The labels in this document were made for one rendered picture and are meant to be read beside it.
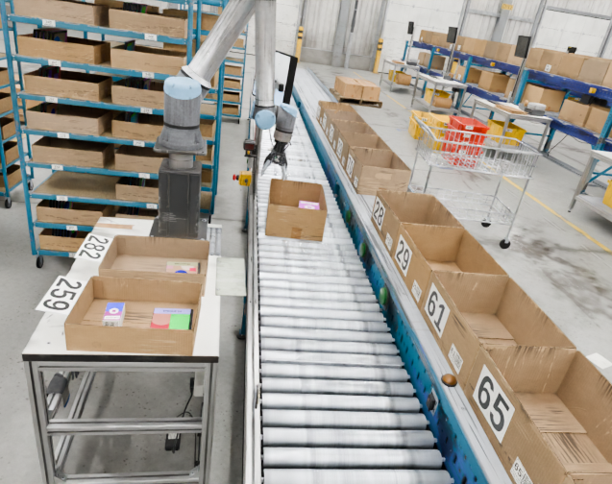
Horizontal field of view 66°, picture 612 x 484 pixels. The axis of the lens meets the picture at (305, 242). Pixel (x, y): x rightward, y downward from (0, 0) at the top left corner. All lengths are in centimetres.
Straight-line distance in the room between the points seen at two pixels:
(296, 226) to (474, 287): 96
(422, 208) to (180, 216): 118
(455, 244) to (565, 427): 91
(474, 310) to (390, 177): 116
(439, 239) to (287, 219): 73
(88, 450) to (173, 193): 115
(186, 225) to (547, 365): 154
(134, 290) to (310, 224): 94
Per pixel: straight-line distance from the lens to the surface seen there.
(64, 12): 306
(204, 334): 167
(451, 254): 214
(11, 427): 253
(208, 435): 186
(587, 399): 152
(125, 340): 158
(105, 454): 233
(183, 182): 216
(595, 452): 150
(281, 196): 269
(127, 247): 211
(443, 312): 157
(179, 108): 208
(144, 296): 181
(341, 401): 150
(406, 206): 242
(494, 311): 186
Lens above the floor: 178
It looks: 26 degrees down
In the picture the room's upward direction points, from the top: 9 degrees clockwise
